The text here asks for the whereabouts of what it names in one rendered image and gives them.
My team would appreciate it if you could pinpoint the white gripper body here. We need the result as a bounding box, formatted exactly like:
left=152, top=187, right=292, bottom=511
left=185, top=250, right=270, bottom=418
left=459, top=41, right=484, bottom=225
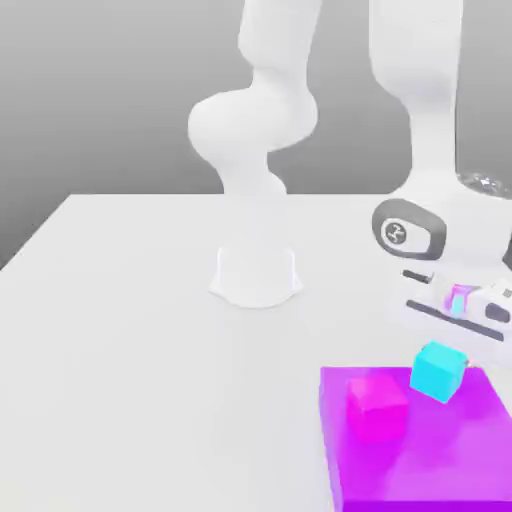
left=386, top=288, right=512, bottom=370

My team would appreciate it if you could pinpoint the small cyan cube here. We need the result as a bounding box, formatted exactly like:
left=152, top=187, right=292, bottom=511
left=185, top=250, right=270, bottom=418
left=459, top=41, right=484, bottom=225
left=409, top=340, right=468, bottom=404

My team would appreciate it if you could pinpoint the small magenta cube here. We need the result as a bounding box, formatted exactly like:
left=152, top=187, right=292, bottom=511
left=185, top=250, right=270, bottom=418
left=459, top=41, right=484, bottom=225
left=346, top=375, right=410, bottom=445

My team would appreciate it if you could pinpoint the large purple box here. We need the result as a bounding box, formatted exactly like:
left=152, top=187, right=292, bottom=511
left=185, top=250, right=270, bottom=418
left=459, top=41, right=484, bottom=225
left=319, top=366, right=512, bottom=512

